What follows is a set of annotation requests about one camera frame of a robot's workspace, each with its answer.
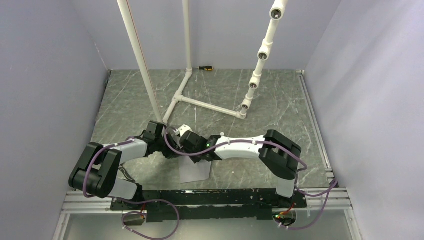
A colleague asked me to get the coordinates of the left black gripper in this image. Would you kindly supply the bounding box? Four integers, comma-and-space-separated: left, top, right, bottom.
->
154, 132, 185, 159

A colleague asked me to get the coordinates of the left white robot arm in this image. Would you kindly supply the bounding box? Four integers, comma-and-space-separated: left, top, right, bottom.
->
68, 121, 179, 210

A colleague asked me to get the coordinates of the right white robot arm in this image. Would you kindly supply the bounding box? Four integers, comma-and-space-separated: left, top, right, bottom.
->
178, 130, 302, 208

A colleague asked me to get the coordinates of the yellow black screwdriver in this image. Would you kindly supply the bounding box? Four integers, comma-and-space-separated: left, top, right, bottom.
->
198, 65, 214, 71

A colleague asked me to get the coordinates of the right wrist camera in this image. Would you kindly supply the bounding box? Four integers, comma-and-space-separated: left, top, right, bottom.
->
177, 124, 193, 137

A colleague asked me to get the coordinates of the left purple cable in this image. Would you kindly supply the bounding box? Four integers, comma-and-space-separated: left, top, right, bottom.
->
82, 137, 137, 199

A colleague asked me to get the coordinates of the purple cable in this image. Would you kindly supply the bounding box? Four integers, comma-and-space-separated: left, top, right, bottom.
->
163, 126, 339, 232
82, 137, 137, 199

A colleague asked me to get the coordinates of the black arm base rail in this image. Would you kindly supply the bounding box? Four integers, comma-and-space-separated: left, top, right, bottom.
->
110, 188, 307, 223

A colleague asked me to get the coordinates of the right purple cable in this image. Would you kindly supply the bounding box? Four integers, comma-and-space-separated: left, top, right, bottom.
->
163, 126, 339, 232

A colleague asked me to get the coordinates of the white PVC pipe frame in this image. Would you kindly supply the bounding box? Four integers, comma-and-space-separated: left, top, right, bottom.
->
115, 0, 289, 123

